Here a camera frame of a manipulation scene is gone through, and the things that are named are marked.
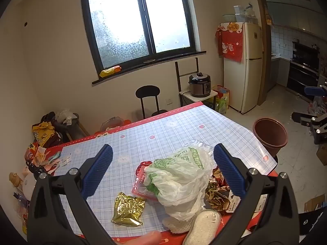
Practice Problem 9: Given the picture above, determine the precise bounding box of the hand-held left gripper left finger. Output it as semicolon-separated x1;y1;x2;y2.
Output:
27;144;120;245

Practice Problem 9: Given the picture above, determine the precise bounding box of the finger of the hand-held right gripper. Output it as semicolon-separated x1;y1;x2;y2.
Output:
304;84;327;98
291;112;321;128

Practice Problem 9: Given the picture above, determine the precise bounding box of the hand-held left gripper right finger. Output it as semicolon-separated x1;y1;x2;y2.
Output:
213;143;299;245

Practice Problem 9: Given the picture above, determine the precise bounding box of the brown plastic bin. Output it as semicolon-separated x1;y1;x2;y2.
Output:
253;118;289;159

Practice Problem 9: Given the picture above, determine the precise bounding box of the white plastic bag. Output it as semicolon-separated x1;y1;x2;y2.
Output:
144;145;215;222

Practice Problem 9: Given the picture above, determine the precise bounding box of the brown cardboard box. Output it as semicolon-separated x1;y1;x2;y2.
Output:
316;143;327;166
304;194;325;213

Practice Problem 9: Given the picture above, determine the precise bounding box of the black built-in oven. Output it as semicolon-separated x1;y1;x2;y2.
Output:
286;42;321;92

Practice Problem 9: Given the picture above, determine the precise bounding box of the crumpled brown snack wrapper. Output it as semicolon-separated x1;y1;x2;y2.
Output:
204;167;232;211

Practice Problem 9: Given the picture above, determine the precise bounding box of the white black paper label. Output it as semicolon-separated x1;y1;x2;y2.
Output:
227;189;246;213

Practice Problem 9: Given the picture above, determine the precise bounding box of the clear plastic wrap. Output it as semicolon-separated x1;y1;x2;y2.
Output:
186;139;214;156

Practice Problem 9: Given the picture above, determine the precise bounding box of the grey kitchen cabinet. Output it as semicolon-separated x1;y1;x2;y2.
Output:
269;57;292;87

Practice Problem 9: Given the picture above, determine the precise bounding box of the red plastic tray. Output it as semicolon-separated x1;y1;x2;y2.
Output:
132;160;164;201

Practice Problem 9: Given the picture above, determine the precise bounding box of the wooden bench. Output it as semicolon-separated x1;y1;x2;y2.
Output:
65;119;90;142

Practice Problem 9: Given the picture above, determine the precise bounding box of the pastel plastic toy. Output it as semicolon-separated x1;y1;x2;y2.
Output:
41;151;62;170

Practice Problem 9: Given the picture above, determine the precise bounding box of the clear red plastic container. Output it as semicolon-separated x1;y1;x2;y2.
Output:
100;117;131;133

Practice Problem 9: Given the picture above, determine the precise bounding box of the gold foil packet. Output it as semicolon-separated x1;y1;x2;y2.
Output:
111;192;146;227

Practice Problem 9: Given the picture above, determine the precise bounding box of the yellow printed bag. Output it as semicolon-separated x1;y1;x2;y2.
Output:
32;122;55;146

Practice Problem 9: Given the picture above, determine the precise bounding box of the white sponge packet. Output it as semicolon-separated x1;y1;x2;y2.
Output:
184;209;222;245

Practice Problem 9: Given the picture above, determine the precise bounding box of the red snack packet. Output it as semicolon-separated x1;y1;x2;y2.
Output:
25;143;46;162

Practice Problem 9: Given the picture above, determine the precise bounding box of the colourful cardboard box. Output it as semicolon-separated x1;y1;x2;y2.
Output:
212;85;230;115

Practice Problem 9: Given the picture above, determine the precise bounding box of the cream fridge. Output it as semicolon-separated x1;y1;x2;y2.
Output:
223;22;263;114

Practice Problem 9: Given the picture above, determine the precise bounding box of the white foam net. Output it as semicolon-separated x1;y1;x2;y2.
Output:
162;216;195;234

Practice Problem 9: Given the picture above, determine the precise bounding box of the small white table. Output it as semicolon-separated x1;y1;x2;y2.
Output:
179;89;218;108

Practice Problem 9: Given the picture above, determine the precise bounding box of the beige figurine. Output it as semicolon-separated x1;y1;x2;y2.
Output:
9;172;25;190

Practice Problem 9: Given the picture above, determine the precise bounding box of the electric pressure cooker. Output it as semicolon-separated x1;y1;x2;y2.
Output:
188;72;211;98

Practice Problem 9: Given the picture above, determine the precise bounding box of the black round chair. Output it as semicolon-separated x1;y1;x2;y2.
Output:
135;85;168;119

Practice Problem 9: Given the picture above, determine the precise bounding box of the red printed cloth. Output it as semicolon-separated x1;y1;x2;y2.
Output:
215;22;244;62

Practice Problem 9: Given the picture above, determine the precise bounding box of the yellow packet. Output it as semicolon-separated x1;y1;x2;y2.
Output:
100;66;122;78

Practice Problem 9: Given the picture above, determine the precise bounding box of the black metal rack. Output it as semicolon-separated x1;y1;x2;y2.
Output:
175;57;200;106

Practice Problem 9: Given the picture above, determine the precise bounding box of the clear crumpled plastic bag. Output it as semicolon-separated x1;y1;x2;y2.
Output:
243;3;258;23

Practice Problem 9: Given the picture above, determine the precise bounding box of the white lidded container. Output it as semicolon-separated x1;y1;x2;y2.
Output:
234;5;244;22

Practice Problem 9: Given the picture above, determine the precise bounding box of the black framed window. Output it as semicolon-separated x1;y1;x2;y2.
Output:
80;0;207;86

